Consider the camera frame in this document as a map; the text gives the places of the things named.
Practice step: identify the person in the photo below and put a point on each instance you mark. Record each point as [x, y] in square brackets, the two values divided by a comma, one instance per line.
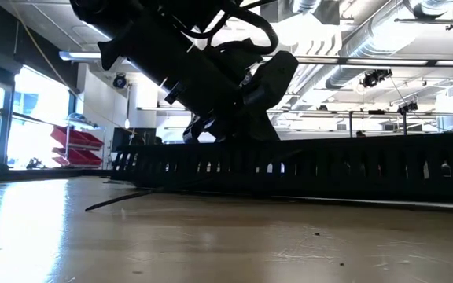
[360, 134]
[158, 140]

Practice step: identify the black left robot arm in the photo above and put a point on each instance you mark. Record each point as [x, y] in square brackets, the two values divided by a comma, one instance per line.
[163, 47]

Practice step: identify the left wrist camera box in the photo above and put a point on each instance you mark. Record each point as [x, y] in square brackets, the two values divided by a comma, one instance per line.
[273, 78]

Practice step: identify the black zip tie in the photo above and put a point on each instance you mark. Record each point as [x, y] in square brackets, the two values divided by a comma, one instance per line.
[120, 201]

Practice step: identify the black ceiling-hung device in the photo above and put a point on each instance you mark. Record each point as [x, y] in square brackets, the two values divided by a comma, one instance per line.
[374, 78]

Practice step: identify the black background station frame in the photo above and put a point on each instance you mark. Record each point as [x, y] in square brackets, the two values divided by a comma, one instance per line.
[368, 112]

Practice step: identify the black monitor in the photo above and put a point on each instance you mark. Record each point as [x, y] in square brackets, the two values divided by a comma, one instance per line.
[132, 137]

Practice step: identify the black round ceiling fixture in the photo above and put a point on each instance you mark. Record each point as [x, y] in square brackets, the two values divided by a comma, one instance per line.
[120, 81]

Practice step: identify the black camera stand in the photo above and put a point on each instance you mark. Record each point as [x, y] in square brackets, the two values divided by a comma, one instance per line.
[404, 122]

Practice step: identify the grey metal shelf rack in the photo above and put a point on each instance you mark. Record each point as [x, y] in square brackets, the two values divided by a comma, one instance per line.
[81, 122]

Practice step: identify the red storage bin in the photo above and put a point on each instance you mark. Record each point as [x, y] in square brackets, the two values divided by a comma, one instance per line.
[79, 157]
[75, 137]

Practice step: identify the black duct cover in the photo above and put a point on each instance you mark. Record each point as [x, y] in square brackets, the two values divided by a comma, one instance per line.
[368, 142]

